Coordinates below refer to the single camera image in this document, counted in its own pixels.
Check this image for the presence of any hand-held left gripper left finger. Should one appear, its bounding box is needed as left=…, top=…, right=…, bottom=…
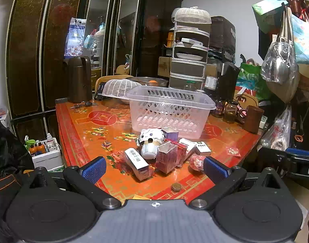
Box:
left=19, top=156, right=122, bottom=212

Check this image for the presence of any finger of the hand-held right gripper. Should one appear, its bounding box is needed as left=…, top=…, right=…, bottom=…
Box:
left=258, top=147, right=294, bottom=178
left=285, top=147, right=309, bottom=158

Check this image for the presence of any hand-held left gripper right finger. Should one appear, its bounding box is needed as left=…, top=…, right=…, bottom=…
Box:
left=189, top=156, right=291, bottom=211

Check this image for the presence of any white black-label cigarette pack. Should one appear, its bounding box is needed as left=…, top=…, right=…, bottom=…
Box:
left=194, top=140, right=212, bottom=157

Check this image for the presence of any red box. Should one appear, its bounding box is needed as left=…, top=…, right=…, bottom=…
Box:
left=170, top=139, right=188, bottom=167

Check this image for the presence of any white barcode box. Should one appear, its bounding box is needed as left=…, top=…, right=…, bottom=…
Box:
left=124, top=147, right=150, bottom=181

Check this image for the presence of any maroon carton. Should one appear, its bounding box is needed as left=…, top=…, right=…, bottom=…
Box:
left=156, top=142, right=179, bottom=176

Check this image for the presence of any white round bottle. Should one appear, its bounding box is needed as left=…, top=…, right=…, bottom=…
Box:
left=141, top=138, right=161, bottom=159

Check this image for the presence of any purple box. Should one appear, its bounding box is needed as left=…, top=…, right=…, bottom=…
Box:
left=162, top=127, right=179, bottom=142

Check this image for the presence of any white packet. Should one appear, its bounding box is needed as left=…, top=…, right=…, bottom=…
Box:
left=137, top=129, right=165, bottom=146

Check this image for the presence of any clear plastic basket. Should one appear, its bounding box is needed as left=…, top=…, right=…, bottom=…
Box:
left=125, top=85, right=217, bottom=140

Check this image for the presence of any clear plastic bag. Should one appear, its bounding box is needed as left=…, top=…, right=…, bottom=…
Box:
left=261, top=106, right=292, bottom=150

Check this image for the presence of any orange printed tablecloth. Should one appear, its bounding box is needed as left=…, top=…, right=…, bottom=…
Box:
left=55, top=97, right=265, bottom=207

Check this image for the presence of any brown mug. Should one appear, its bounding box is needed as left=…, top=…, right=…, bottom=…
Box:
left=237, top=106, right=264, bottom=134

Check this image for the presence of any white foam box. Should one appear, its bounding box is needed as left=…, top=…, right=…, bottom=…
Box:
left=25, top=134, right=64, bottom=171

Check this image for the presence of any small brown bottle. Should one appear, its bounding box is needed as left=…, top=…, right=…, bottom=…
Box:
left=213, top=99, right=226, bottom=118

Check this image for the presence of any light wooden cutout chair back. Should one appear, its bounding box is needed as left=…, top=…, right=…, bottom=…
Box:
left=234, top=92, right=259, bottom=108

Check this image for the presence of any bunch of keys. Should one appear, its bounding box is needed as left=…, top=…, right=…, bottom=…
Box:
left=70, top=101, right=93, bottom=110

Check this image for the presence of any white plastic colander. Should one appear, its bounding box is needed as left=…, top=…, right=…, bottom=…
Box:
left=97, top=79, right=142, bottom=99

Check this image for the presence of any green shopping bag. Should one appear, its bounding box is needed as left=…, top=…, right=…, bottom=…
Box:
left=237, top=62, right=271, bottom=100

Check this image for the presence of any dark bottle white label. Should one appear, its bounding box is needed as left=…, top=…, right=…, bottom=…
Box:
left=205, top=76, right=218, bottom=90

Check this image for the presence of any plastic bag with metal ladle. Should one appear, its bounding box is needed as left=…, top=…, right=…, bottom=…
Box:
left=261, top=6, right=301, bottom=104

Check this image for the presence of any black metal appliance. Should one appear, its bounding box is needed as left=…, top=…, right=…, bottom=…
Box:
left=216, top=62, right=241, bottom=99

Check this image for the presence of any dark cloth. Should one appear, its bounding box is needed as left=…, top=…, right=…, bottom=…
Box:
left=0, top=118, right=36, bottom=183

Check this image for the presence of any brown thermos jug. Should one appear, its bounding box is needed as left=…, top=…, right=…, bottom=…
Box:
left=65, top=56, right=93, bottom=103

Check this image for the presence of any metal bowl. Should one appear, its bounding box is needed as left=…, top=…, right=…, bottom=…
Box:
left=125, top=77, right=169, bottom=88

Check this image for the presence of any tiered mesh food cover rack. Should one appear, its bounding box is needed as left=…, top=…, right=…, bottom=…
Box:
left=169, top=7, right=212, bottom=92

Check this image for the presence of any blue printed tote bag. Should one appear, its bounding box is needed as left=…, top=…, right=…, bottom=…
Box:
left=291, top=14, right=309, bottom=66

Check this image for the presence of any cardboard box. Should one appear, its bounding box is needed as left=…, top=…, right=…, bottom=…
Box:
left=158, top=57, right=172, bottom=78

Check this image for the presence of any white plate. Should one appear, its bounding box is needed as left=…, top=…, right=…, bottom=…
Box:
left=176, top=53, right=203, bottom=59

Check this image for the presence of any white flat carton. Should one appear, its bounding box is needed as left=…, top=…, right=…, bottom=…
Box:
left=181, top=38, right=203, bottom=46

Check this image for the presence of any dark cloth covered appliance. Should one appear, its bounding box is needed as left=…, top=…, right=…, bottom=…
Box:
left=209, top=16, right=236, bottom=64

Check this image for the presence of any blue printed hanging bag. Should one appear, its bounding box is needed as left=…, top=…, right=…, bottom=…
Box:
left=64, top=18, right=87, bottom=57

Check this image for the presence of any dark wooden wardrobe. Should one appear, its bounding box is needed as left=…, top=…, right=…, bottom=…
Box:
left=6, top=0, right=185, bottom=132

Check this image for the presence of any green gift bag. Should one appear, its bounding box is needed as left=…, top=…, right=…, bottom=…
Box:
left=252, top=0, right=289, bottom=34

